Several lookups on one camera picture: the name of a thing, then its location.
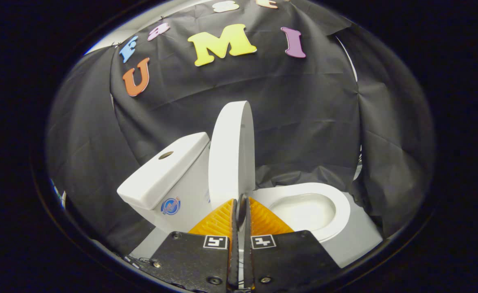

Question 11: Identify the white toilet lid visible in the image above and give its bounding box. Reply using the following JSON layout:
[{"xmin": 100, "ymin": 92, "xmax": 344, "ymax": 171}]
[{"xmin": 208, "ymin": 101, "xmax": 256, "ymax": 210}]

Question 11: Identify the white toilet tank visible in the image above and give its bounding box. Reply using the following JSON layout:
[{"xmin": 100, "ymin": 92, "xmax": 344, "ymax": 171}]
[{"xmin": 117, "ymin": 132, "xmax": 215, "ymax": 233}]

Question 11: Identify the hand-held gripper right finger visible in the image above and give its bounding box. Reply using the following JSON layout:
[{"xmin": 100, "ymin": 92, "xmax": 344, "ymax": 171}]
[{"xmin": 244, "ymin": 197, "xmax": 342, "ymax": 291}]

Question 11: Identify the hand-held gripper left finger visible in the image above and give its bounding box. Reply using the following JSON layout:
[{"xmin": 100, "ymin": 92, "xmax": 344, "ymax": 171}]
[{"xmin": 149, "ymin": 198, "xmax": 239, "ymax": 293}]

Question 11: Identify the black lid handle tab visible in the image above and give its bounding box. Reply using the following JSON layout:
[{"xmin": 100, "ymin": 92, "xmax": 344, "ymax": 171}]
[{"xmin": 236, "ymin": 194, "xmax": 248, "ymax": 228}]

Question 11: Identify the black backdrop cloth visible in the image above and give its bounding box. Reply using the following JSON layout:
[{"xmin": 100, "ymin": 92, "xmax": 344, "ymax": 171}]
[{"xmin": 46, "ymin": 0, "xmax": 437, "ymax": 257}]

